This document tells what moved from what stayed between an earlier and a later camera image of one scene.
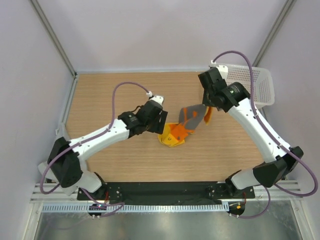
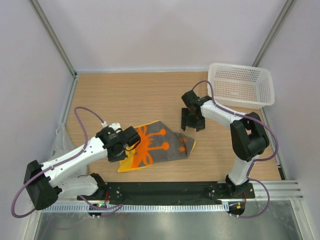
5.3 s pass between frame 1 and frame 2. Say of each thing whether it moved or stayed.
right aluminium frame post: stayed
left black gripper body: moved
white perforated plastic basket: stayed
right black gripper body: moved
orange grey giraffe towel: moved
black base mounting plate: stayed
